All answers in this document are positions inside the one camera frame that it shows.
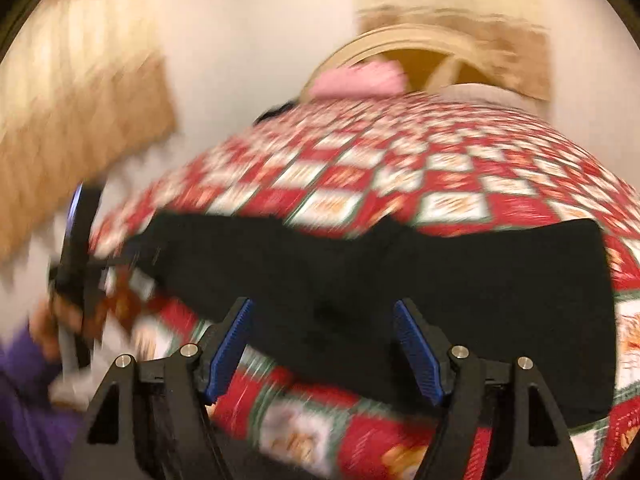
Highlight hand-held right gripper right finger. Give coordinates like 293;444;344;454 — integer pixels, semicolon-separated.
392;299;585;480

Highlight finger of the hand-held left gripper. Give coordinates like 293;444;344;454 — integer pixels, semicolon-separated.
60;184;105;273

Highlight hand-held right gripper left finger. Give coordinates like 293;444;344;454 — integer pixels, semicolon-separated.
62;297;253;480

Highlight black pants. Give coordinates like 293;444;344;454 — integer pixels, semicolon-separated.
120;210;618;428

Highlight person's left hand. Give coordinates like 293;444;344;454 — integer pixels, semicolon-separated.
27;295;108;361

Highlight red printed patchwork blanket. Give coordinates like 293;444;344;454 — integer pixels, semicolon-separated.
87;91;640;480

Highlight pink pillow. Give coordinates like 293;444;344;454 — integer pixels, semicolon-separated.
309;61;408;98

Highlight cream wooden bed headboard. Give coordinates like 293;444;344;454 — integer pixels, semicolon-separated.
300;24;546;103

